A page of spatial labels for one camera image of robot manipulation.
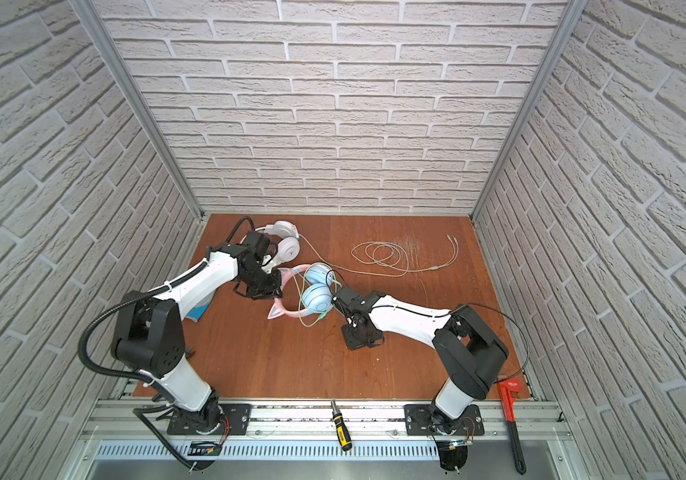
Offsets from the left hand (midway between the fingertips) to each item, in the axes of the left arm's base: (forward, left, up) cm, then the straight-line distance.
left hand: (283, 290), depth 88 cm
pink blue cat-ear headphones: (-6, -11, +7) cm, 15 cm away
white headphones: (+16, 0, 0) cm, 16 cm away
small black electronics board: (-38, +17, -12) cm, 43 cm away
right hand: (-14, -22, -6) cm, 27 cm away
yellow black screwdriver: (-36, -17, -6) cm, 40 cm away
